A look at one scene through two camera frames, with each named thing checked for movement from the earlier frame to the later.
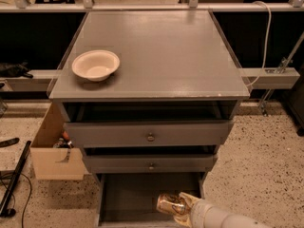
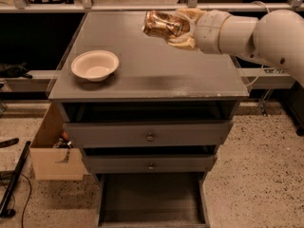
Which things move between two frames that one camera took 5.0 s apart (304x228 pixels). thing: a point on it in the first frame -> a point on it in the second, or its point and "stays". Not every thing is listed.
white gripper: x=199 y=210 -> x=208 y=31
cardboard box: x=52 y=162 stays
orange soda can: x=170 y=203 -> x=160 y=23
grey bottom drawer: x=129 y=199 stays
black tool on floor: x=9 y=142 stays
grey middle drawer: x=146 y=163 stays
